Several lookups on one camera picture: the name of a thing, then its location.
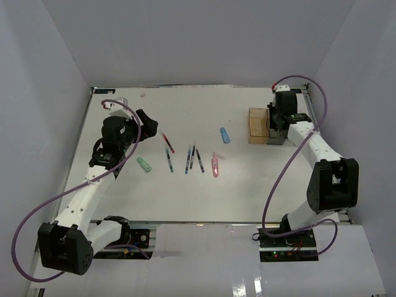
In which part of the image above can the black gel pen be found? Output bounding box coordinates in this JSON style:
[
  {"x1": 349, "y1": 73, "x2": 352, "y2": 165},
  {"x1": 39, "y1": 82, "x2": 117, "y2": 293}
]
[{"x1": 189, "y1": 139, "x2": 197, "y2": 170}]

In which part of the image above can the pink translucent correction tape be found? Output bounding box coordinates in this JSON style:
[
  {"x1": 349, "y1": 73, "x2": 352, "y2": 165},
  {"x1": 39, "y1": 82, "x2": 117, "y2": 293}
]
[{"x1": 211, "y1": 152, "x2": 225, "y2": 178}]

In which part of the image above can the brown translucent container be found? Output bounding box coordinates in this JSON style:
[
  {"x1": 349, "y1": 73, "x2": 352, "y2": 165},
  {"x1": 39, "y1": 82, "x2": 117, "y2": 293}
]
[{"x1": 248, "y1": 108, "x2": 270, "y2": 144}]

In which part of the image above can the blue gel pen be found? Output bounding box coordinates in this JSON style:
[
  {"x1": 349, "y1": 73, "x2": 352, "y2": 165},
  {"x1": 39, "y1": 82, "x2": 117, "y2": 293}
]
[{"x1": 184, "y1": 147, "x2": 192, "y2": 174}]

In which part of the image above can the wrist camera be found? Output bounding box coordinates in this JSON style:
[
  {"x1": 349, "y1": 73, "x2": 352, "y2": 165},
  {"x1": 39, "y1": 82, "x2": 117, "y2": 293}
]
[
  {"x1": 272, "y1": 84, "x2": 290, "y2": 93},
  {"x1": 103, "y1": 97, "x2": 132, "y2": 119}
]

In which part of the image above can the left blue table label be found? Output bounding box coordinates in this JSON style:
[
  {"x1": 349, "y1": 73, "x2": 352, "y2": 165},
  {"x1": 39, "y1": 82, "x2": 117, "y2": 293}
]
[{"x1": 94, "y1": 88, "x2": 116, "y2": 94}]

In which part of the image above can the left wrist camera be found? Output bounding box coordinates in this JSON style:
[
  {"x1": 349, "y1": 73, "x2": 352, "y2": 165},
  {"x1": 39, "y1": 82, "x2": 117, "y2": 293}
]
[{"x1": 103, "y1": 97, "x2": 132, "y2": 119}]

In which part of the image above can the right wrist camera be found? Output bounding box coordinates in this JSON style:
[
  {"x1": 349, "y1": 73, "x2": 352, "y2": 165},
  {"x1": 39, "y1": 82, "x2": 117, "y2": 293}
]
[{"x1": 272, "y1": 84, "x2": 290, "y2": 93}]

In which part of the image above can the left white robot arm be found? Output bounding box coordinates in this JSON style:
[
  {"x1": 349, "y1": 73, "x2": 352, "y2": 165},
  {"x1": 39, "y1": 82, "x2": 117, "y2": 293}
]
[{"x1": 38, "y1": 109, "x2": 158, "y2": 275}]

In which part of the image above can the green translucent correction tape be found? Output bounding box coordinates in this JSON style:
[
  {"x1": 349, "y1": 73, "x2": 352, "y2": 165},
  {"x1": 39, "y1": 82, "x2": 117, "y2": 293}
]
[{"x1": 136, "y1": 157, "x2": 152, "y2": 173}]

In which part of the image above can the purple gel pen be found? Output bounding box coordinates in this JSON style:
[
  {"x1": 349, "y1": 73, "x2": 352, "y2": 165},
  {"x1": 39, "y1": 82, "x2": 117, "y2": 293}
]
[{"x1": 196, "y1": 149, "x2": 205, "y2": 173}]

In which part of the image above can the red gel pen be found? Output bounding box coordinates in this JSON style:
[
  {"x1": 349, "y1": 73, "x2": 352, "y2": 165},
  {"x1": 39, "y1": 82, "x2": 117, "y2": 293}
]
[{"x1": 160, "y1": 129, "x2": 175, "y2": 153}]

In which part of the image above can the green gel pen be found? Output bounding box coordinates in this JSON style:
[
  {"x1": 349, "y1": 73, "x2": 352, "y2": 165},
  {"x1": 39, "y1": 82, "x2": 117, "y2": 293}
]
[{"x1": 165, "y1": 148, "x2": 174, "y2": 173}]

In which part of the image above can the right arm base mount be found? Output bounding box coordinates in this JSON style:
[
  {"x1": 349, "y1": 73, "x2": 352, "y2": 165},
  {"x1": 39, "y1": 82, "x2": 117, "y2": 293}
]
[{"x1": 252, "y1": 228, "x2": 319, "y2": 263}]

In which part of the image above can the blue translucent correction tape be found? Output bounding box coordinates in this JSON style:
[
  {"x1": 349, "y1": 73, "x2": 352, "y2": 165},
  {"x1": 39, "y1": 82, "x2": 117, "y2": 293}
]
[{"x1": 220, "y1": 127, "x2": 230, "y2": 144}]

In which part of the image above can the grey translucent container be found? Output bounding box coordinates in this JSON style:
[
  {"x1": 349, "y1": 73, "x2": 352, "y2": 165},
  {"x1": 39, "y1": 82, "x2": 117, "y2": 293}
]
[{"x1": 266, "y1": 129, "x2": 288, "y2": 145}]

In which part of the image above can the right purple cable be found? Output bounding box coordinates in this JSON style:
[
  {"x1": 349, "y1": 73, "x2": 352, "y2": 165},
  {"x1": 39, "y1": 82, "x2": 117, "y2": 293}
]
[{"x1": 252, "y1": 74, "x2": 338, "y2": 256}]

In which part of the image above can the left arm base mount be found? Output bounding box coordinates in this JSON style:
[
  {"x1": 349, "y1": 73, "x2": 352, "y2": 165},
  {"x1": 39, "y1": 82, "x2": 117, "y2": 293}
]
[{"x1": 94, "y1": 228, "x2": 153, "y2": 260}]

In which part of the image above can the aluminium table frame rail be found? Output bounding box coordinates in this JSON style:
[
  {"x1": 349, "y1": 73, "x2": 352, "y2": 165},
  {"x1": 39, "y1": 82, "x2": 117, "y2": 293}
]
[{"x1": 303, "y1": 84, "x2": 353, "y2": 224}]

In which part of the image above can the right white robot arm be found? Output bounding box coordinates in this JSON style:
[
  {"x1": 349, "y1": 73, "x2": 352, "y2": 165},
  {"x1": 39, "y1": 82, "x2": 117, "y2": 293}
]
[{"x1": 268, "y1": 85, "x2": 359, "y2": 247}]

